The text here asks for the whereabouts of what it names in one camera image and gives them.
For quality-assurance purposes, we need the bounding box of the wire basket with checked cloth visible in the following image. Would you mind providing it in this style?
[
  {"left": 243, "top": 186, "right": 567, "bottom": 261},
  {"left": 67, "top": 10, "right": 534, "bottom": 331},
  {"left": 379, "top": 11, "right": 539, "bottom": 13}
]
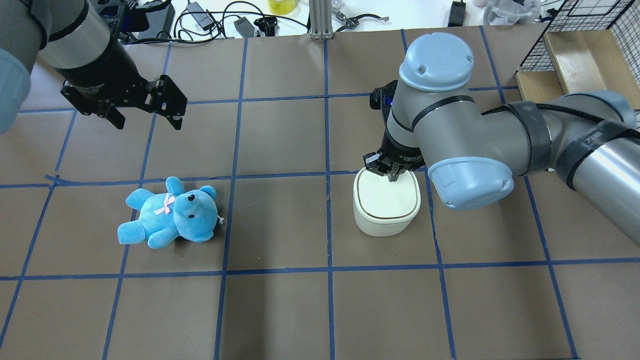
[{"left": 514, "top": 0, "right": 640, "bottom": 112}]

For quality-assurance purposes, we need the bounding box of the plastic bag with black parts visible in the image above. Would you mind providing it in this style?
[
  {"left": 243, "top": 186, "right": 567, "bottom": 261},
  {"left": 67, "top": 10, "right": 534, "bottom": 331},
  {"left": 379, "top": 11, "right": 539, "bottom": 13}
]
[{"left": 482, "top": 0, "right": 541, "bottom": 27}]

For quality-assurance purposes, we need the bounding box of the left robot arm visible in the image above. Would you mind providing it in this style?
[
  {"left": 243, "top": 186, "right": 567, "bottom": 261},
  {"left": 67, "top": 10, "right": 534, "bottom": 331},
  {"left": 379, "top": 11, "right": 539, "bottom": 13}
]
[{"left": 0, "top": 0, "right": 187, "bottom": 133}]

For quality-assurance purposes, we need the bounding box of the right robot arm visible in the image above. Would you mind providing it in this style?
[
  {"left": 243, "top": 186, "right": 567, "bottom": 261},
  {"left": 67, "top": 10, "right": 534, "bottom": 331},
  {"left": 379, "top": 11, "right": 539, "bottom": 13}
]
[{"left": 363, "top": 32, "right": 640, "bottom": 243}]

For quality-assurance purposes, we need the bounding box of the white trash can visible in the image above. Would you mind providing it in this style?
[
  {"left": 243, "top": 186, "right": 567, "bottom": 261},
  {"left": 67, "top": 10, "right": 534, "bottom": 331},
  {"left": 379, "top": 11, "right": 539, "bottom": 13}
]
[{"left": 352, "top": 168, "right": 422, "bottom": 237}]

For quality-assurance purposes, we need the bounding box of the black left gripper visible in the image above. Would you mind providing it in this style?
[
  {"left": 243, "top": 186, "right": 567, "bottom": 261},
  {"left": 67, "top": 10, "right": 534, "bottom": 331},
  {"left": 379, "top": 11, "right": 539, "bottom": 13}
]
[{"left": 60, "top": 42, "right": 188, "bottom": 131}]

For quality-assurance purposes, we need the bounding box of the black power adapter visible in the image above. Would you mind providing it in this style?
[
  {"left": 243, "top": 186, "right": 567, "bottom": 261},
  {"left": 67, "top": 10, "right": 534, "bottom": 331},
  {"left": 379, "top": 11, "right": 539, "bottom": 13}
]
[{"left": 446, "top": 0, "right": 466, "bottom": 28}]

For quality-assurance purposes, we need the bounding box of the blue teddy bear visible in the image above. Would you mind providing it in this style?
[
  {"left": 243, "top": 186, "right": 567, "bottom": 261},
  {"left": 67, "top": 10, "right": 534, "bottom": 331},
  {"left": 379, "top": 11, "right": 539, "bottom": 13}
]
[{"left": 117, "top": 177, "right": 224, "bottom": 249}]

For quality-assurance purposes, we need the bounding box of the aluminium frame post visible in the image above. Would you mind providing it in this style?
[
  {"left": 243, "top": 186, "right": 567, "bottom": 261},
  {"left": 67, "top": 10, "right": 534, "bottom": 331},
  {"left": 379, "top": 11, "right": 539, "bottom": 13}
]
[{"left": 308, "top": 0, "right": 334, "bottom": 40}]

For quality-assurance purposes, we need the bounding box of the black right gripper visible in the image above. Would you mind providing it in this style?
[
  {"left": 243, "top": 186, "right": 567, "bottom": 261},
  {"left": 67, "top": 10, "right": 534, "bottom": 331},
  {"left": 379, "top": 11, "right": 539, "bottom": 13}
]
[{"left": 363, "top": 129, "right": 426, "bottom": 182}]

